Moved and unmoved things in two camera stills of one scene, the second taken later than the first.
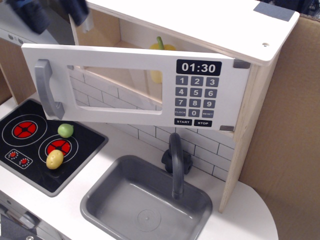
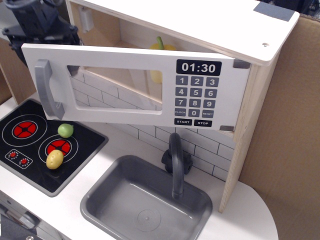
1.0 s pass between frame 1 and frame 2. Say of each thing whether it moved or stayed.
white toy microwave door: stayed
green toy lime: stayed
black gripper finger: moved
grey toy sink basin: stayed
